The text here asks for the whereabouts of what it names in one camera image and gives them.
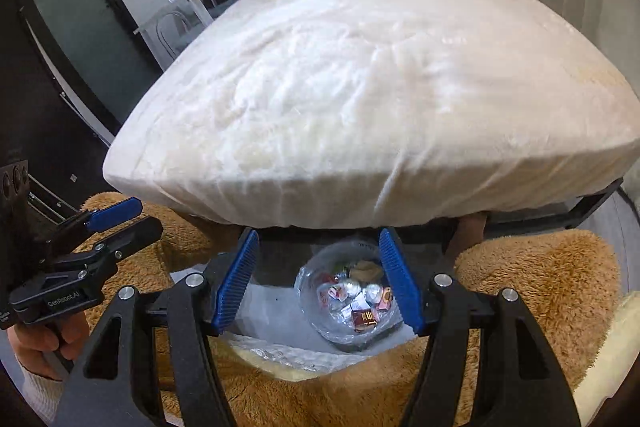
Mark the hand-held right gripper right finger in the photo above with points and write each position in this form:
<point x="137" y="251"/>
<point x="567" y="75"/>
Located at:
<point x="397" y="277"/>

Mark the brown fuzzy rug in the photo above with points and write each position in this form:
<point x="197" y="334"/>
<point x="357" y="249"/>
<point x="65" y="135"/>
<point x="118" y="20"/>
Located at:
<point x="540" y="287"/>

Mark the bed with beige blanket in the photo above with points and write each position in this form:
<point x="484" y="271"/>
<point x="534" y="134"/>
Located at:
<point x="375" y="82"/>

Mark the red snack wrapper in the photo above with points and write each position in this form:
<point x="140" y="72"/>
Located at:
<point x="327" y="296"/>

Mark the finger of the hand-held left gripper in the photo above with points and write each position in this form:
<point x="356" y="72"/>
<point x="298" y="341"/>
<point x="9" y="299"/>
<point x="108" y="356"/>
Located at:
<point x="115" y="213"/>
<point x="130" y="234"/>

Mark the beige paper bag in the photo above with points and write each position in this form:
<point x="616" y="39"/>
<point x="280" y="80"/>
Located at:
<point x="365" y="270"/>

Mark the person's left hand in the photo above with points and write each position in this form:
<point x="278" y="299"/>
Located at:
<point x="35" y="347"/>

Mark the white plastic bag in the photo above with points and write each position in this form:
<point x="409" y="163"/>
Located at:
<point x="270" y="317"/>

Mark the grey cushioned chair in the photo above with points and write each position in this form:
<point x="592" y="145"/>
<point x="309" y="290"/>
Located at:
<point x="222" y="9"/>

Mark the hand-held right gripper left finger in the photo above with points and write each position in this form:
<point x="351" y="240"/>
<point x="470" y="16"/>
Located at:
<point x="235" y="277"/>

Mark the bin with clear plastic liner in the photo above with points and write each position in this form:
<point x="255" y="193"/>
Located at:
<point x="307" y="287"/>

